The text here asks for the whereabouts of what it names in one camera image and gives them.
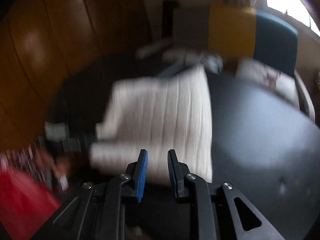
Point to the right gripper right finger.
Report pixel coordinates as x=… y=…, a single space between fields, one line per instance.
x=217 y=212

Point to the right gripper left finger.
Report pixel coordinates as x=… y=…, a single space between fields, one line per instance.
x=100 y=211

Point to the cream knitted sweater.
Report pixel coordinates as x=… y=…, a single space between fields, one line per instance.
x=157 y=115

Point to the person's hand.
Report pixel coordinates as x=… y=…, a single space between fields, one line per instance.
x=55 y=171

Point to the tricolour sofa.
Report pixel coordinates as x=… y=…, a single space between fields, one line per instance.
x=234 y=33

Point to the deer print pillow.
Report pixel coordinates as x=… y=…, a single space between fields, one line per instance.
x=269 y=78

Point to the geometric pattern pillow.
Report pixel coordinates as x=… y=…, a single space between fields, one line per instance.
x=190 y=58

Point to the wooden wardrobe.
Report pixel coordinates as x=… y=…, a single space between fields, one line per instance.
x=45 y=41

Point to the window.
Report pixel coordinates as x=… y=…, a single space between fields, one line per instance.
x=295 y=9

